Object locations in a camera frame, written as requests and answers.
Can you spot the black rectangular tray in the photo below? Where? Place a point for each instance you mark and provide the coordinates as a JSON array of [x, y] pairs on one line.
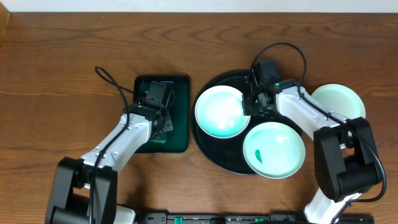
[[177, 140]]

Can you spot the green scrubbing sponge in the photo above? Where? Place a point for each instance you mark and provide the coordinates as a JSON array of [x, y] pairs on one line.
[[160, 138]]

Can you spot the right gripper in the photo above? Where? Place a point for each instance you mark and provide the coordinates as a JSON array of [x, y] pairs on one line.
[[248, 109]]

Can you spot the green plate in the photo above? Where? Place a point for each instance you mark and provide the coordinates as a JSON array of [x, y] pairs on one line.
[[274, 150], [341, 100]]

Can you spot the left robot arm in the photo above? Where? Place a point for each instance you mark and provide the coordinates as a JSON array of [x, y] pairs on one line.
[[84, 190]]

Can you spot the white plate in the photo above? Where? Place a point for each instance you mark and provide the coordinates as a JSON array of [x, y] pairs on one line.
[[219, 112]]

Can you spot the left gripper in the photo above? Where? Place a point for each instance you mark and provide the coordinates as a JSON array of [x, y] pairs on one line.
[[166, 125]]

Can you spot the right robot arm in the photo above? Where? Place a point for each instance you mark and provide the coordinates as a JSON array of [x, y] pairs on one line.
[[347, 166]]

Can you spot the green plate bottom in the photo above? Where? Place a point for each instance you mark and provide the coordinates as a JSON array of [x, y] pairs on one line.
[[274, 150]]

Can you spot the black round tray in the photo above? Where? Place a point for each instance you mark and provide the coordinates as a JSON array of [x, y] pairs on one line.
[[228, 153]]

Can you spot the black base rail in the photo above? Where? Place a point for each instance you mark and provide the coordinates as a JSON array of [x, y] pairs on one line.
[[201, 218]]

